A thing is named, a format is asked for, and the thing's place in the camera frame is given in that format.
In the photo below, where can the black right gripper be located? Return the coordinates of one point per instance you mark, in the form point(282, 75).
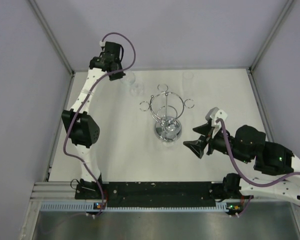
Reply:
point(205, 137)

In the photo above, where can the chrome wire wine glass rack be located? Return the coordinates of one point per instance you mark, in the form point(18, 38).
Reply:
point(165, 105)

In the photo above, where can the clear removed champagne glass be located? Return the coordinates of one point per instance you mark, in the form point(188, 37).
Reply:
point(187, 82)

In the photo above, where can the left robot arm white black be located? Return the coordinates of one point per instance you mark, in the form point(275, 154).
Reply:
point(82, 131)

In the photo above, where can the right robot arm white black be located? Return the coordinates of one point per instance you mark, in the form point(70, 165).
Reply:
point(262, 168)

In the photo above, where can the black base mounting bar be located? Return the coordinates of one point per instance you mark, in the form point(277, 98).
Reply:
point(153, 194)

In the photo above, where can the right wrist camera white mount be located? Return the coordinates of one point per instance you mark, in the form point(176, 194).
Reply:
point(215, 114)

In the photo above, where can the white slotted cable duct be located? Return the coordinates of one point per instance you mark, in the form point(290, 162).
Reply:
point(81, 206)

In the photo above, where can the right aluminium frame post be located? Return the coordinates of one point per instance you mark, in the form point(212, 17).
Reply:
point(283, 14)

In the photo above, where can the aluminium frame post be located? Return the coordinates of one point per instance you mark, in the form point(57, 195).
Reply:
point(50, 35)
point(283, 14)

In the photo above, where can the left aluminium frame post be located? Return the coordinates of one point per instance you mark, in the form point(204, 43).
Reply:
point(50, 35)

